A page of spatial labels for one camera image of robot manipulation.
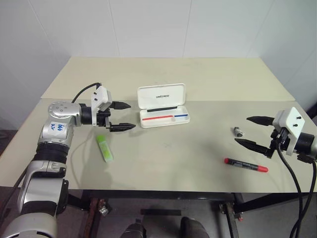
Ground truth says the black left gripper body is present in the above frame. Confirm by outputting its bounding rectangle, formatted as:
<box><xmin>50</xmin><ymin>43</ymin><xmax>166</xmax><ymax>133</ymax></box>
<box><xmin>96</xmin><ymin>102</ymin><xmax>115</xmax><ymax>130</ymax></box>

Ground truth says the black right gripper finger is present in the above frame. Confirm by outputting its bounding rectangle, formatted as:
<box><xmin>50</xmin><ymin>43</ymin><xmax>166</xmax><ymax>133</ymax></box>
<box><xmin>246</xmin><ymin>115</ymin><xmax>274</xmax><ymax>126</ymax></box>
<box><xmin>234</xmin><ymin>137</ymin><xmax>270</xmax><ymax>154</ymax></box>

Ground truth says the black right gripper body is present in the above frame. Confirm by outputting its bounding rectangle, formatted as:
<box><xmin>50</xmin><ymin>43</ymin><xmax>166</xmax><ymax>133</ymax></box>
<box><xmin>264</xmin><ymin>127</ymin><xmax>291</xmax><ymax>160</ymax></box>

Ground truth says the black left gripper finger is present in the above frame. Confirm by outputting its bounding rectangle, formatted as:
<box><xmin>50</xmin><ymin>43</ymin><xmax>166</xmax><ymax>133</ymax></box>
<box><xmin>108</xmin><ymin>122</ymin><xmax>137</xmax><ymax>133</ymax></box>
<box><xmin>110</xmin><ymin>100</ymin><xmax>132</xmax><ymax>111</ymax></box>

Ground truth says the small grey white object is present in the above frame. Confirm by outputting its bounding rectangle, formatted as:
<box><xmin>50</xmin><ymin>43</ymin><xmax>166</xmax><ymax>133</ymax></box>
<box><xmin>232</xmin><ymin>126</ymin><xmax>246</xmax><ymax>138</ymax></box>

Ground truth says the white open pencil case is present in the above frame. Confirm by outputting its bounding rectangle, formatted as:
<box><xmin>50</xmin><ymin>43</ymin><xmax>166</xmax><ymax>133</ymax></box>
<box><xmin>137</xmin><ymin>83</ymin><xmax>192</xmax><ymax>129</ymax></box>

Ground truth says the red and black marker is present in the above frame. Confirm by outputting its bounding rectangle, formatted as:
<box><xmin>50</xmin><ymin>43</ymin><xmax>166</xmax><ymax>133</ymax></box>
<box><xmin>223</xmin><ymin>157</ymin><xmax>269</xmax><ymax>174</ymax></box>

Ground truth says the green highlighter marker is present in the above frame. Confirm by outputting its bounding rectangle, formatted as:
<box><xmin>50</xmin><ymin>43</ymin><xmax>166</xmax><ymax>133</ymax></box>
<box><xmin>96</xmin><ymin>134</ymin><xmax>115</xmax><ymax>163</ymax></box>

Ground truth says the dark rounded shape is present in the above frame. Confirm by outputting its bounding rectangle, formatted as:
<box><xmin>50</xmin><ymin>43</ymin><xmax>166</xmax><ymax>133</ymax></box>
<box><xmin>180</xmin><ymin>216</ymin><xmax>208</xmax><ymax>238</ymax></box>
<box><xmin>122</xmin><ymin>221</ymin><xmax>147</xmax><ymax>238</ymax></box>

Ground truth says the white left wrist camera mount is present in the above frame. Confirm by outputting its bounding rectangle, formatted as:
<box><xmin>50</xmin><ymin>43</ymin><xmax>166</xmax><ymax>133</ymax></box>
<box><xmin>90</xmin><ymin>85</ymin><xmax>112</xmax><ymax>126</ymax></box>

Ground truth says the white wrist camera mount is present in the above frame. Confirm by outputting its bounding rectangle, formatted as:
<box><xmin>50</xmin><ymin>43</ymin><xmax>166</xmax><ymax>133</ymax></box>
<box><xmin>90</xmin><ymin>85</ymin><xmax>112</xmax><ymax>126</ymax></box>
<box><xmin>272</xmin><ymin>107</ymin><xmax>308</xmax><ymax>156</ymax></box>

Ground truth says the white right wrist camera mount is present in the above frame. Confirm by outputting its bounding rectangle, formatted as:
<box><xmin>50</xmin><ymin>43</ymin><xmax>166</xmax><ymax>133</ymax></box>
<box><xmin>272</xmin><ymin>107</ymin><xmax>308</xmax><ymax>156</ymax></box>

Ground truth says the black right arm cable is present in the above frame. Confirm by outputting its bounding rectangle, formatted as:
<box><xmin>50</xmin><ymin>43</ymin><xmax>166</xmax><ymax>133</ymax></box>
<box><xmin>275</xmin><ymin>142</ymin><xmax>317</xmax><ymax>238</ymax></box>

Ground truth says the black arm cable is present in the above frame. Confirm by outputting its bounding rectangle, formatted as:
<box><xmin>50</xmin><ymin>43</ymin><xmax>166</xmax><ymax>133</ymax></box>
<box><xmin>275</xmin><ymin>142</ymin><xmax>317</xmax><ymax>238</ymax></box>
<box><xmin>71</xmin><ymin>82</ymin><xmax>103</xmax><ymax>104</ymax></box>

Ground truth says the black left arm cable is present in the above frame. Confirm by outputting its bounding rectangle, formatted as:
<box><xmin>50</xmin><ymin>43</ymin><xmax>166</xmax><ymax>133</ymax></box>
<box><xmin>71</xmin><ymin>82</ymin><xmax>103</xmax><ymax>104</ymax></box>

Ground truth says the black metal table frame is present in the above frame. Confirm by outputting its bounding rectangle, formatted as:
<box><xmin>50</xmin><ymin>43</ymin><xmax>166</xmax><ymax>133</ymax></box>
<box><xmin>66</xmin><ymin>189</ymin><xmax>317</xmax><ymax>238</ymax></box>

